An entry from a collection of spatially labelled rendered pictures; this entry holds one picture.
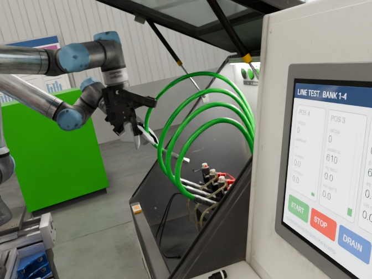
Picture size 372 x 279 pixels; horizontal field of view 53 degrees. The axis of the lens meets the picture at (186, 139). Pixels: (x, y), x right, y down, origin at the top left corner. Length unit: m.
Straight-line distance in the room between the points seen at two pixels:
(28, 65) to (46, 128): 3.35
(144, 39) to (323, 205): 7.28
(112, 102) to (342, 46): 0.72
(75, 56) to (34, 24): 6.67
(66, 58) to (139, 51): 6.72
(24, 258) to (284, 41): 1.16
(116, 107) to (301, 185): 0.63
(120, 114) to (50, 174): 3.43
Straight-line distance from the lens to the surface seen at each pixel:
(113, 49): 1.12
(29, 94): 1.34
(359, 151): 0.59
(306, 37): 0.73
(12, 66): 1.10
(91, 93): 1.41
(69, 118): 1.29
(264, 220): 0.87
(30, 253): 1.52
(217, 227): 0.93
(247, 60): 0.90
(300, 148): 0.71
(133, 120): 1.13
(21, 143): 4.45
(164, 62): 7.86
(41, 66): 1.13
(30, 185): 4.55
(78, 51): 1.05
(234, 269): 0.96
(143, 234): 1.28
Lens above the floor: 1.51
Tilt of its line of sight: 13 degrees down
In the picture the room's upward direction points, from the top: 11 degrees counter-clockwise
